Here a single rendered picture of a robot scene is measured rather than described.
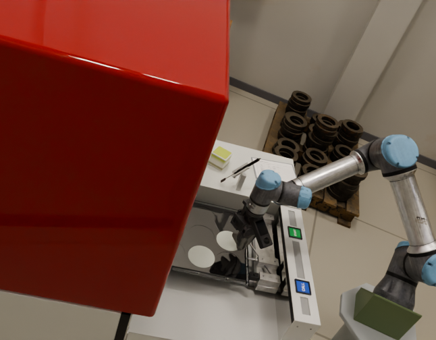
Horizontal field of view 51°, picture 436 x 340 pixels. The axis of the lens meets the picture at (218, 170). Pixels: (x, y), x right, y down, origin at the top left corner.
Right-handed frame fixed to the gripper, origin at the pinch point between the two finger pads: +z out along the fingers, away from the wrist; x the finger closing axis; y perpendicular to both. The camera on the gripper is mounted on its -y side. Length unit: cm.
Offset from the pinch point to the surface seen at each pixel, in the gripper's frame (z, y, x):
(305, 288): -3.1, -24.7, -10.0
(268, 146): 79, 129, -154
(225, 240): 3.4, 7.8, 0.8
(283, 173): -3, 28, -44
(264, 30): 28, 232, -207
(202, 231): 3.5, 15.1, 7.0
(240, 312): 11.3, -17.5, 8.5
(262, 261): 2.6, -6.4, -6.9
